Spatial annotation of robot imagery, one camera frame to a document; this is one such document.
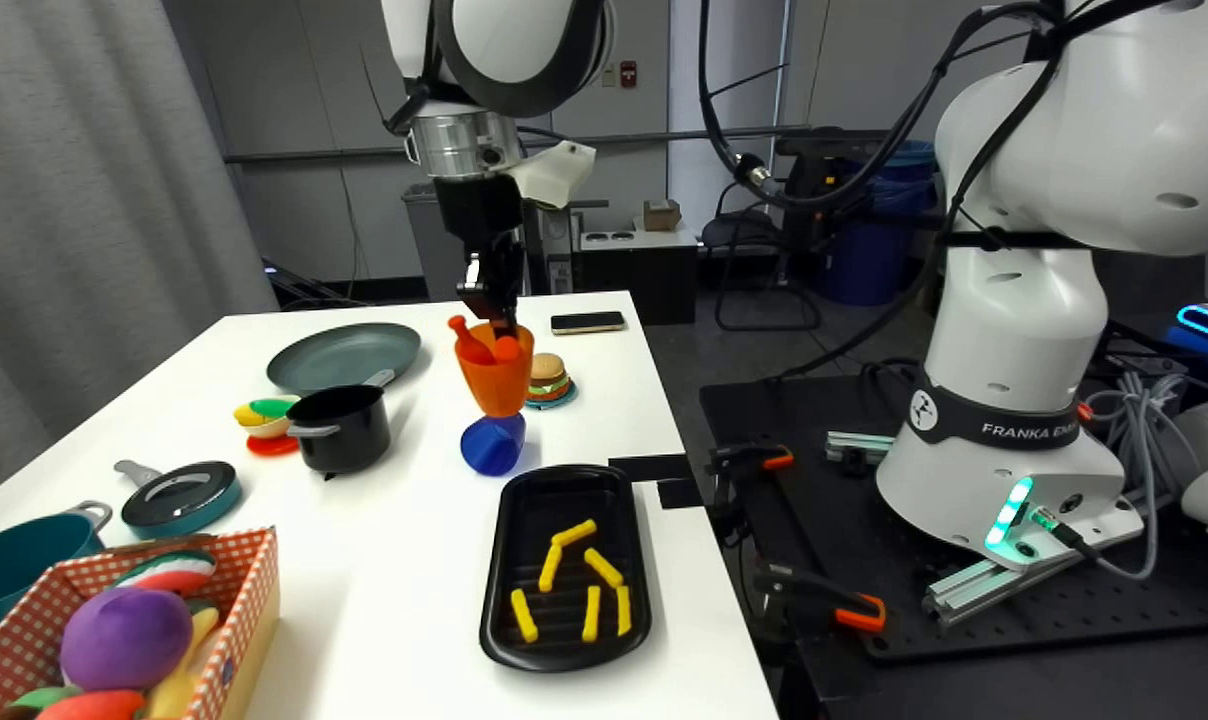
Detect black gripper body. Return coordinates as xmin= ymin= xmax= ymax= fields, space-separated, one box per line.
xmin=428 ymin=172 xmax=530 ymax=263

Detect orange plastic cup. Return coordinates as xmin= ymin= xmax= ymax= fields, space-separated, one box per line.
xmin=443 ymin=314 xmax=538 ymax=420

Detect blue plastic cup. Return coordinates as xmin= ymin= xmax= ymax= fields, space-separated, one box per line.
xmin=456 ymin=414 xmax=530 ymax=481

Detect black plastic tray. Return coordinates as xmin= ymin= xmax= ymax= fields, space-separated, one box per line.
xmin=476 ymin=462 xmax=659 ymax=677

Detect dark grey drawer cabinet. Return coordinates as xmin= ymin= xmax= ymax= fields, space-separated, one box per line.
xmin=514 ymin=195 xmax=555 ymax=301

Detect light grey cabinet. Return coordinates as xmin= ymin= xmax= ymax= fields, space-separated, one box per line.
xmin=399 ymin=180 xmax=466 ymax=305

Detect black smartphone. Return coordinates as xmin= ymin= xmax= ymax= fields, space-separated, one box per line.
xmin=547 ymin=309 xmax=631 ymax=338

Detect toy burger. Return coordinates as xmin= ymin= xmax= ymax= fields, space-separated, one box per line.
xmin=527 ymin=348 xmax=574 ymax=403

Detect small teal saucer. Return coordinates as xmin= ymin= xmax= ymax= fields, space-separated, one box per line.
xmin=518 ymin=380 xmax=581 ymax=414

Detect black low cabinet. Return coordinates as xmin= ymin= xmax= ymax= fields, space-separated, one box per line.
xmin=569 ymin=227 xmax=705 ymax=327

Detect large grey-green plate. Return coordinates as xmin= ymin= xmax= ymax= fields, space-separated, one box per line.
xmin=262 ymin=319 xmax=428 ymax=402

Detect small cardboard box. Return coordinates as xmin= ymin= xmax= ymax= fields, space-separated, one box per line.
xmin=640 ymin=195 xmax=684 ymax=238

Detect black toy pot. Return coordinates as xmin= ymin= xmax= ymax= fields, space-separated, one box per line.
xmin=283 ymin=380 xmax=395 ymax=481

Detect green toy food piece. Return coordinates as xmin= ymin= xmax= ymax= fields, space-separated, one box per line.
xmin=243 ymin=392 xmax=301 ymax=423

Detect black office chair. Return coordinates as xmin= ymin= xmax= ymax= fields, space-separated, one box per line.
xmin=698 ymin=178 xmax=829 ymax=338

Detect black machine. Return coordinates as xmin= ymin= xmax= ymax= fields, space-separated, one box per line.
xmin=776 ymin=128 xmax=900 ymax=294

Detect teal toy frying pan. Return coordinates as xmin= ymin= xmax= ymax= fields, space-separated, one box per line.
xmin=112 ymin=456 xmax=248 ymax=546

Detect blue plastic barrel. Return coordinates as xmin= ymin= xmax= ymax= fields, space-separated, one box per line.
xmin=814 ymin=142 xmax=940 ymax=309

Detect grey curtain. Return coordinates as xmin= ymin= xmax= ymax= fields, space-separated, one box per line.
xmin=0 ymin=0 xmax=278 ymax=513

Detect black perforated breadboard base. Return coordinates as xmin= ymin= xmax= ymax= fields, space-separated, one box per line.
xmin=697 ymin=373 xmax=1208 ymax=670

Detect red checkered cardboard box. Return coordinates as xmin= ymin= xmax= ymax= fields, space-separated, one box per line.
xmin=0 ymin=525 xmax=283 ymax=720

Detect red and white plush toy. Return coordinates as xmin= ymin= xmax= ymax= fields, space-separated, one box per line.
xmin=120 ymin=557 xmax=219 ymax=610

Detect yellow plush toy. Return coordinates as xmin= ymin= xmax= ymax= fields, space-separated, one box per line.
xmin=141 ymin=603 xmax=224 ymax=720

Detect purple plush ball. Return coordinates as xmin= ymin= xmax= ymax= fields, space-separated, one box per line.
xmin=57 ymin=583 xmax=194 ymax=696

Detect teal toy pot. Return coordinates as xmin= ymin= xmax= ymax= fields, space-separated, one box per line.
xmin=0 ymin=496 xmax=115 ymax=654

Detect orange-red plush toy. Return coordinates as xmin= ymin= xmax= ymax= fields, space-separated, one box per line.
xmin=36 ymin=683 xmax=146 ymax=720

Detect green plush toy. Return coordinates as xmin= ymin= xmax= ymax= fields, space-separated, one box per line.
xmin=8 ymin=679 xmax=75 ymax=715

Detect black clamp with orange handle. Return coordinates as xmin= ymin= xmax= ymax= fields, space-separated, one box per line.
xmin=761 ymin=562 xmax=890 ymax=640
xmin=707 ymin=439 xmax=798 ymax=487

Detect short aluminium profile rail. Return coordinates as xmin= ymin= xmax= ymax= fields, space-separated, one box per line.
xmin=821 ymin=423 xmax=900 ymax=474

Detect long aluminium profile rail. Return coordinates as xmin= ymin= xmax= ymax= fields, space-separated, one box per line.
xmin=920 ymin=505 xmax=1146 ymax=627

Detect grey cable bundle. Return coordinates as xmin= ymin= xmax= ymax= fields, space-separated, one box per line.
xmin=1078 ymin=373 xmax=1189 ymax=590

